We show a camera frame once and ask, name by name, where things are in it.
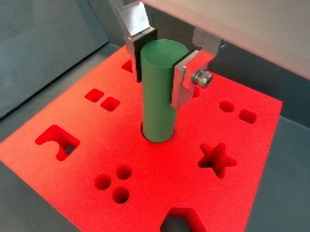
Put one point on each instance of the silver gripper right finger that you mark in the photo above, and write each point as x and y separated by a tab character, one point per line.
190	69

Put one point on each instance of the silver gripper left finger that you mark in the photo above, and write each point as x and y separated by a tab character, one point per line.
138	32

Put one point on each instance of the green cylinder peg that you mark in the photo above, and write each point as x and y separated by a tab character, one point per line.
158	57

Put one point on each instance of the red foam shape board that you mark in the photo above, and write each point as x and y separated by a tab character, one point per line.
111	181

